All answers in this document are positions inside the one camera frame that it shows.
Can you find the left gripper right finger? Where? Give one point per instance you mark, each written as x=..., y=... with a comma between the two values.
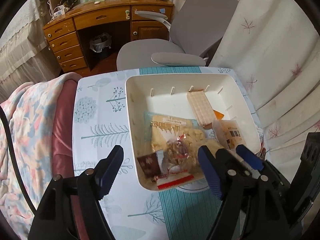
x=246, y=184

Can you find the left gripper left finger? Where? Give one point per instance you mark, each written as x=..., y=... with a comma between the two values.
x=55, y=219

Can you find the red black sesame snack packet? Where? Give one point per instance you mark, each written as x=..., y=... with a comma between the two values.
x=172, y=180

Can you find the orange oat bar packet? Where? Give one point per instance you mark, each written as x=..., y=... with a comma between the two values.
x=218, y=115

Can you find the beige wafer packet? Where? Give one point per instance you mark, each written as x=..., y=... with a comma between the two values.
x=201, y=108

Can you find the white plastic organizer bin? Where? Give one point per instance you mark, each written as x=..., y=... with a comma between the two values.
x=172, y=115

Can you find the clear fried noodle snack pack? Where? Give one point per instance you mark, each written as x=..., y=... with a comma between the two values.
x=228, y=133

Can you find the pale rice cracker pack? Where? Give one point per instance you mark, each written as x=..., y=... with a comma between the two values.
x=161, y=129

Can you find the clear peanut brittle packet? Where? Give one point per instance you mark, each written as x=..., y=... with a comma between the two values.
x=179, y=156

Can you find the dark red snack packet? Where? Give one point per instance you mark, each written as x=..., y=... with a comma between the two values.
x=149, y=164

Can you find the tree pattern tablecloth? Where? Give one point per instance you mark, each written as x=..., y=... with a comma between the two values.
x=132, y=212

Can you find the floral blanket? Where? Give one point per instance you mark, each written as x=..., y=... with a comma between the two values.
x=40, y=117

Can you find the cream floral curtain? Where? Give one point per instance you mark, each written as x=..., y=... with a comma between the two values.
x=274, y=50

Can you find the wooden desk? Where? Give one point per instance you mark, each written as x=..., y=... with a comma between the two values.
x=69, y=35

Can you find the grey office chair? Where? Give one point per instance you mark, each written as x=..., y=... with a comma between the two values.
x=197, y=28

